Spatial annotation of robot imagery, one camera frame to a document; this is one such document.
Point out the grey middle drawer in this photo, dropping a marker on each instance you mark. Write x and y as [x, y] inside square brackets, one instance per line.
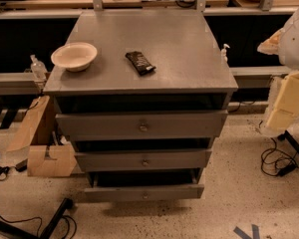
[145, 160]

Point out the grey top drawer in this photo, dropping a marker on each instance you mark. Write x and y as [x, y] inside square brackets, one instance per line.
[121, 126]

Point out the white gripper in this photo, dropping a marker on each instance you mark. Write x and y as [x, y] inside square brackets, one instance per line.
[295, 47]

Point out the grey drawer cabinet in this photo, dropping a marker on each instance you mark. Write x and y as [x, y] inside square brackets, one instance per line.
[190, 74]

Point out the white bowl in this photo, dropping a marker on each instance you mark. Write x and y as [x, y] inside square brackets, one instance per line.
[74, 57]

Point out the black stand leg right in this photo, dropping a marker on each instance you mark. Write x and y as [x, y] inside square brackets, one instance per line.
[286, 135]

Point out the black snack bar wrapper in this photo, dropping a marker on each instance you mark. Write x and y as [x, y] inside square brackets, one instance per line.
[140, 62]

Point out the clear sanitizer bottle left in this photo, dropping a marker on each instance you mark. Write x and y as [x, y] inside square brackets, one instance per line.
[38, 69]

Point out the grey drawer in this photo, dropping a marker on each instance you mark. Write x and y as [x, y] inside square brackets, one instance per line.
[144, 186]
[145, 160]
[121, 126]

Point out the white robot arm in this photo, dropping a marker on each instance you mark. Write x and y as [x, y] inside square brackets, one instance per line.
[289, 47]

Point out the brown cardboard box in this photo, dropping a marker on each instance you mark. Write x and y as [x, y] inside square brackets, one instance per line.
[35, 135]

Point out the black power adapter left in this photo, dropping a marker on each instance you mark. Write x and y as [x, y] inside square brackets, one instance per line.
[21, 166]

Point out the grey bottom drawer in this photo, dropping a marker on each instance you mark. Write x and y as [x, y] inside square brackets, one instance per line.
[144, 186]

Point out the white pump bottle right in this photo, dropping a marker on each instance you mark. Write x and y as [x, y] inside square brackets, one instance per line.
[223, 52]

